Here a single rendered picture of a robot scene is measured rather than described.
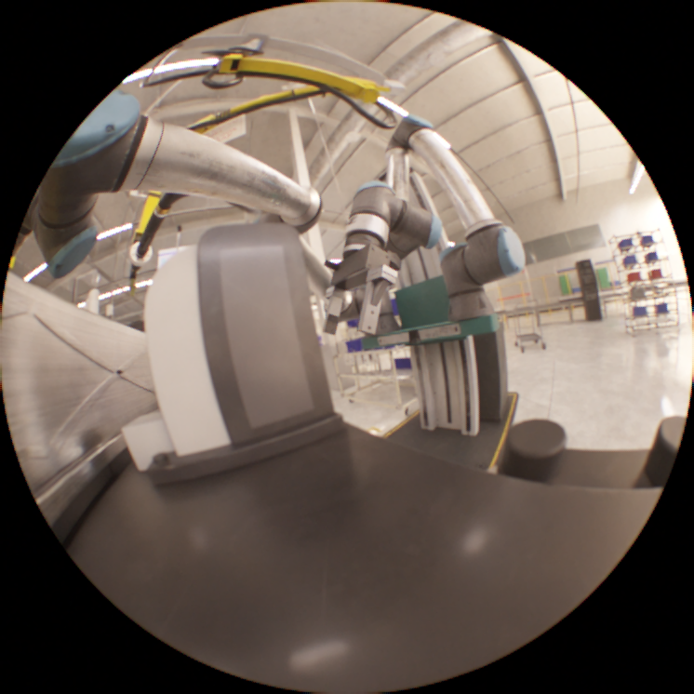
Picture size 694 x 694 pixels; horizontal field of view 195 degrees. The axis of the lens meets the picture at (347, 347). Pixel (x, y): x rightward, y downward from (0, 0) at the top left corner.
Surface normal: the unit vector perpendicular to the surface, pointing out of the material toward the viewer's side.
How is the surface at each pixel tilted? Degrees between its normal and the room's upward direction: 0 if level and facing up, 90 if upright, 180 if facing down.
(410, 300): 90
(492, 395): 90
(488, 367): 90
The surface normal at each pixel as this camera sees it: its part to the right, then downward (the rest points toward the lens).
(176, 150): 0.93, 0.36
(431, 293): -0.77, 0.18
